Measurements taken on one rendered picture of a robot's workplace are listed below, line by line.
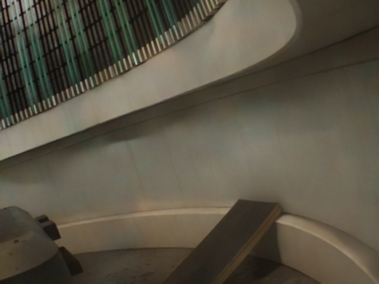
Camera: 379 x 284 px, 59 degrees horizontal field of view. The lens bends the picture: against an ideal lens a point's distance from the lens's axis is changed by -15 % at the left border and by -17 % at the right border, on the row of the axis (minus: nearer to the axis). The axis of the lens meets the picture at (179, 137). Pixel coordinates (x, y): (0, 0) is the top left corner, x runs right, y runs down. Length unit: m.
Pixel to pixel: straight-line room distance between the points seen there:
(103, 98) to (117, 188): 0.32
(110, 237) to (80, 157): 0.28
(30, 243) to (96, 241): 0.88
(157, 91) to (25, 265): 0.57
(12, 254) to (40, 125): 0.84
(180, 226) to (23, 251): 0.70
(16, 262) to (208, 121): 0.63
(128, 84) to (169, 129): 0.17
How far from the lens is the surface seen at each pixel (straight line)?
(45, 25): 1.22
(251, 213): 0.82
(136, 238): 1.23
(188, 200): 1.08
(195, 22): 0.66
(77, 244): 1.38
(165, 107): 1.03
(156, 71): 0.87
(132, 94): 0.96
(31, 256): 0.45
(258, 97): 0.75
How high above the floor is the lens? 0.39
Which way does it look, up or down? 4 degrees down
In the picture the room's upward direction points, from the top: 17 degrees counter-clockwise
